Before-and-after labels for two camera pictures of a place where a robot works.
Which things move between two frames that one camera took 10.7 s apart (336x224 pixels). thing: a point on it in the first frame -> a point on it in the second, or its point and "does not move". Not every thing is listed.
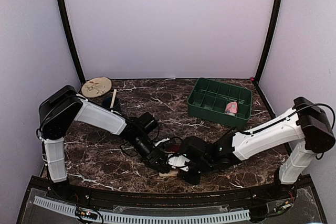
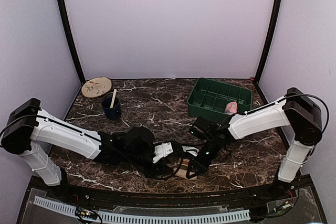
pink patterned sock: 231,108 does not move
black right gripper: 193,180 -> 200,166
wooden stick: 113,98 does not move
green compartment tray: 220,102 does not move
